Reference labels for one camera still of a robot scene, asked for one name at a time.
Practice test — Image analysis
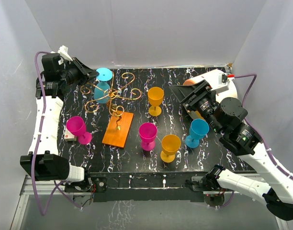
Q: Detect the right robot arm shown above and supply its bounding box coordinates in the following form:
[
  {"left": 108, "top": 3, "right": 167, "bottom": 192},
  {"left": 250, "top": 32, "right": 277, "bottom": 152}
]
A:
[{"left": 170, "top": 80, "right": 293, "bottom": 221}]

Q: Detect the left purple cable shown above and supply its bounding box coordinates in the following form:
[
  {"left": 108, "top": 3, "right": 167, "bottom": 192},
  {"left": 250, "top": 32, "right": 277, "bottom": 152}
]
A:
[{"left": 31, "top": 50, "right": 86, "bottom": 216}]

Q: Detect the yellow wine glass back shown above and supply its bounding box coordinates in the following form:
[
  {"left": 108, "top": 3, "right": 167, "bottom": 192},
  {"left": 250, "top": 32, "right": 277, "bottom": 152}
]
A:
[{"left": 147, "top": 87, "right": 164, "bottom": 116}]

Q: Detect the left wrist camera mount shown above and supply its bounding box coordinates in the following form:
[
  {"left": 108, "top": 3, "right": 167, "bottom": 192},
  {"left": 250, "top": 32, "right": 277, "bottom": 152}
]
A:
[{"left": 57, "top": 45, "right": 73, "bottom": 65}]

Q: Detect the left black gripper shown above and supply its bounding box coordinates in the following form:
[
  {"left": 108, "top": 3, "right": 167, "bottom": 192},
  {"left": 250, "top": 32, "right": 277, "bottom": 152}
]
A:
[{"left": 60, "top": 57, "right": 99, "bottom": 86}]

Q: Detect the teal wine glass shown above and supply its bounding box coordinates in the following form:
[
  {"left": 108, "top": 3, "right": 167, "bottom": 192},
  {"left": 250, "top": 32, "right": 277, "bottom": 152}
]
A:
[{"left": 94, "top": 68, "right": 113, "bottom": 104}]

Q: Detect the blue wine glass right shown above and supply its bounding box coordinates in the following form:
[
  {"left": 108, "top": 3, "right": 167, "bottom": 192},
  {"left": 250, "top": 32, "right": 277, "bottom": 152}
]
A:
[{"left": 185, "top": 119, "right": 209, "bottom": 149}]

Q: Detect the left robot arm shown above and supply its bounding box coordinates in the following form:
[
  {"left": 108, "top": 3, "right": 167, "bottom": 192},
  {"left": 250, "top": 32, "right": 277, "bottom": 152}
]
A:
[{"left": 20, "top": 50, "right": 99, "bottom": 191}]

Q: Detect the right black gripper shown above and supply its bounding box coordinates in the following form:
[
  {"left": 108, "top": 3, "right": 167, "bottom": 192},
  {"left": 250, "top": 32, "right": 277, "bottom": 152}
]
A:
[{"left": 169, "top": 80, "right": 223, "bottom": 134}]

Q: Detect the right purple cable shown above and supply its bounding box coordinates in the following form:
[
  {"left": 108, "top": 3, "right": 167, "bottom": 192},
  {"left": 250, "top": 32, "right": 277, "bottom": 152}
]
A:
[{"left": 220, "top": 73, "right": 293, "bottom": 209}]

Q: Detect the aluminium front rail frame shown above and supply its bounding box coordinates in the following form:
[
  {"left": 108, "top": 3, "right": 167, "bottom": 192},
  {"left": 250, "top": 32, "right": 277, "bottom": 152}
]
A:
[{"left": 19, "top": 171, "right": 264, "bottom": 204}]

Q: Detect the yellow wine glass front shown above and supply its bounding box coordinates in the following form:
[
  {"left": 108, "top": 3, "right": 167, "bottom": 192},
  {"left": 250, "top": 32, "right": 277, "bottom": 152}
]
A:
[{"left": 160, "top": 134, "right": 181, "bottom": 163}]

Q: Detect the gold wire wine glass rack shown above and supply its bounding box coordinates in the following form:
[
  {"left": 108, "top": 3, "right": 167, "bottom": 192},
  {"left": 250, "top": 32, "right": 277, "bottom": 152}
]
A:
[{"left": 80, "top": 71, "right": 142, "bottom": 149}]

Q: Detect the white round drawer cabinet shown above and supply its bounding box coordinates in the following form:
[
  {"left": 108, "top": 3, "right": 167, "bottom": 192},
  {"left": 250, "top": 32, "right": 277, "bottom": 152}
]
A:
[{"left": 183, "top": 69, "right": 238, "bottom": 106}]

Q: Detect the small white red box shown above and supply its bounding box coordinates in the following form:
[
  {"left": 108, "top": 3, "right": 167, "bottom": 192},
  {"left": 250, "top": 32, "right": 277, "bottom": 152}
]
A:
[{"left": 64, "top": 129, "right": 77, "bottom": 141}]

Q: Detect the purple cable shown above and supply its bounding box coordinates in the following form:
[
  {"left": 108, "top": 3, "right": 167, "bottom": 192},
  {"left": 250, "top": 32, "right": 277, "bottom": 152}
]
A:
[
  {"left": 31, "top": 50, "right": 86, "bottom": 216},
  {"left": 220, "top": 73, "right": 293, "bottom": 209}
]

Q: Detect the pink wine glass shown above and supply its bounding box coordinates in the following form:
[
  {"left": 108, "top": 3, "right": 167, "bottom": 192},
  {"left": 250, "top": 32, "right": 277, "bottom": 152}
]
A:
[
  {"left": 139, "top": 123, "right": 158, "bottom": 151},
  {"left": 66, "top": 116, "right": 92, "bottom": 145}
]

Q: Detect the yellow wine glass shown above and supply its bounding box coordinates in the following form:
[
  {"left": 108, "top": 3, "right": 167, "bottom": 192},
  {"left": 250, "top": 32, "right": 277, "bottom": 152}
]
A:
[
  {"left": 160, "top": 134, "right": 181, "bottom": 163},
  {"left": 147, "top": 87, "right": 164, "bottom": 116}
]

